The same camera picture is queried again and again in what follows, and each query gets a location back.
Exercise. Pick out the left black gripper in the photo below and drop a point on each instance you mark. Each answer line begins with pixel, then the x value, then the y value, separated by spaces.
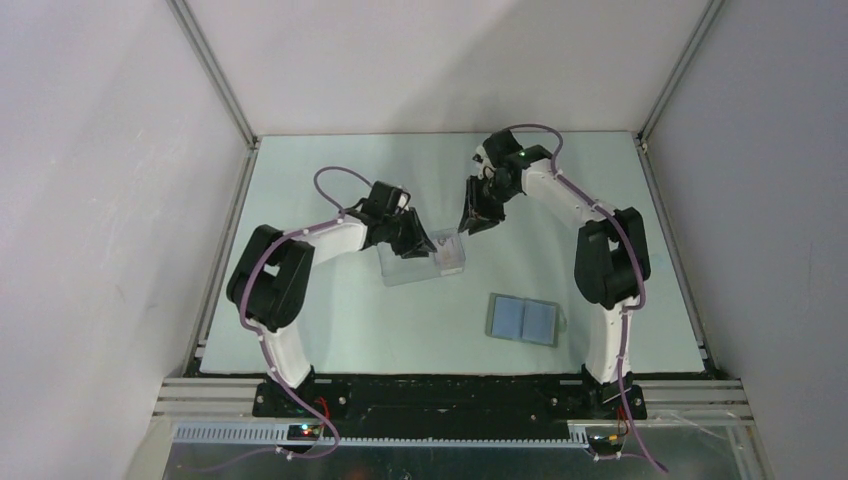
pixel 417 243

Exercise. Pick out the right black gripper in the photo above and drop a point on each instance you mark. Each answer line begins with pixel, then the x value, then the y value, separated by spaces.
pixel 477 216

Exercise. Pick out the clear acrylic card holder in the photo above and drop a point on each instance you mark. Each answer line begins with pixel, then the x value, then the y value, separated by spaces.
pixel 396 271

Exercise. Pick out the blue card wallet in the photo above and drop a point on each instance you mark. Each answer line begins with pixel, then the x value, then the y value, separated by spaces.
pixel 524 320

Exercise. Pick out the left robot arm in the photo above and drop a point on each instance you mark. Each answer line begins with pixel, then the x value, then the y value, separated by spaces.
pixel 270 280

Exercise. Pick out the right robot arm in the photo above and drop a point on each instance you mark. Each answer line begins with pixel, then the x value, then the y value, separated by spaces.
pixel 611 263

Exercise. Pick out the stack of VIP cards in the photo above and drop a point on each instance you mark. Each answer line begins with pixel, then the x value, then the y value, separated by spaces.
pixel 449 257

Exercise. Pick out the left controller board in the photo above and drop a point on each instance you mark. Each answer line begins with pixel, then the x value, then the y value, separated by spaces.
pixel 303 432

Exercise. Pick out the controller board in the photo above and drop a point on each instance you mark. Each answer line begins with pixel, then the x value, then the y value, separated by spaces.
pixel 303 432
pixel 606 447

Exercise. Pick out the right controller board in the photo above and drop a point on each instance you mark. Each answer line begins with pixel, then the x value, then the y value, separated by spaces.
pixel 606 447

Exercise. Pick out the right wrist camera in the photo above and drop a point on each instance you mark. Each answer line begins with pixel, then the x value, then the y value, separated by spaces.
pixel 481 159

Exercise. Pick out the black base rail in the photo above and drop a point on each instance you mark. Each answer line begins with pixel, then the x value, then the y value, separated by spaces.
pixel 465 407

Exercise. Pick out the right aluminium frame post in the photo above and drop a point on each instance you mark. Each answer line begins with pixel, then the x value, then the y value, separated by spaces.
pixel 682 64

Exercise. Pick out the aluminium frame post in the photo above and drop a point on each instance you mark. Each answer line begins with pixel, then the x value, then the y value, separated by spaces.
pixel 197 40
pixel 682 64

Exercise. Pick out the white slotted cable duct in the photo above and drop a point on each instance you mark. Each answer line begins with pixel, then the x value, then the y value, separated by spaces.
pixel 284 434

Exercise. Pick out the left aluminium frame post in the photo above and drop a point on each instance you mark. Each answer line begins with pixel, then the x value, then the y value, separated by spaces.
pixel 197 40

